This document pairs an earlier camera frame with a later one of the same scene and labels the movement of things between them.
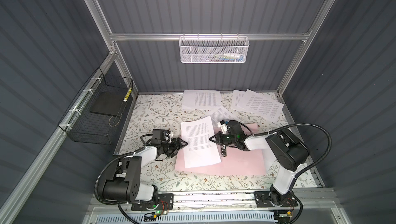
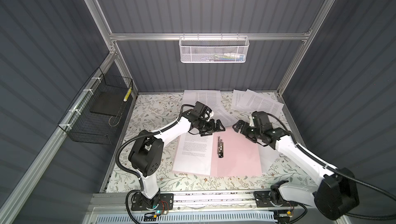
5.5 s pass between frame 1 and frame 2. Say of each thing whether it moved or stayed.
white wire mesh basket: stayed
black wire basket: stayed
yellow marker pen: stayed
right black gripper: moved
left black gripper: moved
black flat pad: stayed
